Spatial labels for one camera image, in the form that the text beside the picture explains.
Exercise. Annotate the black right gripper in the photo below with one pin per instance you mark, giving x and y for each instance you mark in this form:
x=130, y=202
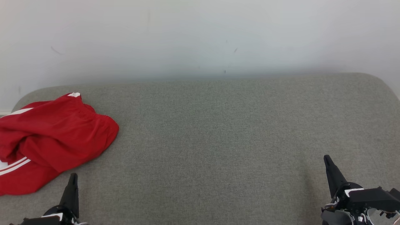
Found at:
x=342, y=200

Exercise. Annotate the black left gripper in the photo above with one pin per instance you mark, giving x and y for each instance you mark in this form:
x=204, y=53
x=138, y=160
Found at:
x=70, y=218

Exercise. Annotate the red basketball jersey white trim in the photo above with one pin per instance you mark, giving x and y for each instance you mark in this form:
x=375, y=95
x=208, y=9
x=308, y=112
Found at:
x=25, y=181

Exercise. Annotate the red shorts white side stripe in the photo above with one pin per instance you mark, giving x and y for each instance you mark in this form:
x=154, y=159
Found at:
x=68, y=131

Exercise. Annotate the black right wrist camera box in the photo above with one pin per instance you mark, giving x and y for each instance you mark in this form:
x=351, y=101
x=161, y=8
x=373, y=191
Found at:
x=372, y=198

